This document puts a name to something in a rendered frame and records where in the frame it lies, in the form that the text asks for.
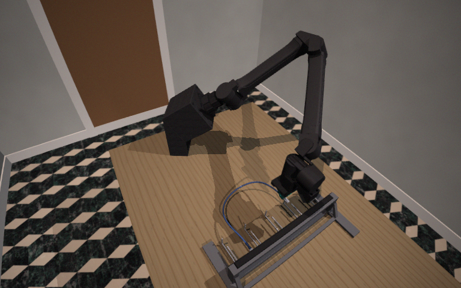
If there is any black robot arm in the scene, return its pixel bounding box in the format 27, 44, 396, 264
194, 31, 328, 203

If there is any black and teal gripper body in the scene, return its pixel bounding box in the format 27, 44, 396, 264
271, 170, 296, 197

